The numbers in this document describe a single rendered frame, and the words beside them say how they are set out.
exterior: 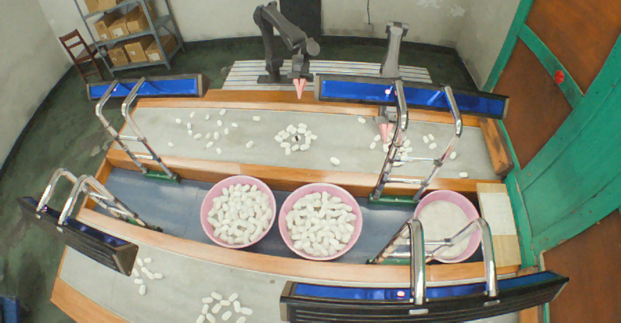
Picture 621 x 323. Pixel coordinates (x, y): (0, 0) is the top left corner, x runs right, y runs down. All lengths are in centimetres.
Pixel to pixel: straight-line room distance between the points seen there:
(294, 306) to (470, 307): 31
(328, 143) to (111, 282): 101
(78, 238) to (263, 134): 78
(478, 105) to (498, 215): 42
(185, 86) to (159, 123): 52
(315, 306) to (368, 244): 52
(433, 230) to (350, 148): 44
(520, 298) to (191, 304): 87
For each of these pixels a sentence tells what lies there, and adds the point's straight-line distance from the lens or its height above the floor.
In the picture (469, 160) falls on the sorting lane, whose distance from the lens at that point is 115.
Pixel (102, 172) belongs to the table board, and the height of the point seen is 72.
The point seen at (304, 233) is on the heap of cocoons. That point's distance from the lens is 84.
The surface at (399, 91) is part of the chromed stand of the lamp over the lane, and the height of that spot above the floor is 112.
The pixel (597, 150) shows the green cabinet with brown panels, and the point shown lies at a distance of 85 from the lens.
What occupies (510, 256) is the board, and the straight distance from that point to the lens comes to 102.
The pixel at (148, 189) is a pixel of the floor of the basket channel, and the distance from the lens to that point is 122.
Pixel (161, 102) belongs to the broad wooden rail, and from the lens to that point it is 145.
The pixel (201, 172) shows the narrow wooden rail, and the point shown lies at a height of 75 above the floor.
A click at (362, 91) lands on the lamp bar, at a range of 73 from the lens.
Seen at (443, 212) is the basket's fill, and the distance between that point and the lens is 97.
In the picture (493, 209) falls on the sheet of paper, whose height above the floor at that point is 78.
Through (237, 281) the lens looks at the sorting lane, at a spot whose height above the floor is 74.
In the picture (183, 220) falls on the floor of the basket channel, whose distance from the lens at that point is 106.
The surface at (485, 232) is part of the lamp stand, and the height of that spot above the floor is 112.
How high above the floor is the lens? 154
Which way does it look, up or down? 53 degrees down
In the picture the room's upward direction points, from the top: 3 degrees counter-clockwise
